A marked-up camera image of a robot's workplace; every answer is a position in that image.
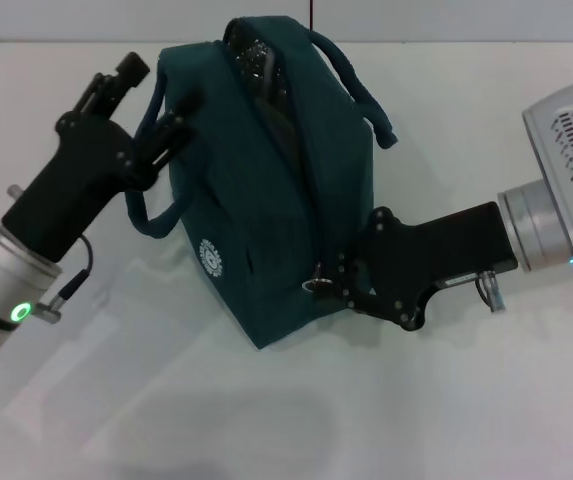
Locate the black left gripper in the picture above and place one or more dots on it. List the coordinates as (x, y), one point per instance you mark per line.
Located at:
(76, 185)

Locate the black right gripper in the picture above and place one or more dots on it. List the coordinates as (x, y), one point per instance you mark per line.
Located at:
(431, 255)

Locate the dark teal lunch bag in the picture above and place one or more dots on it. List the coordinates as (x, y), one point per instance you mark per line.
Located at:
(276, 190)

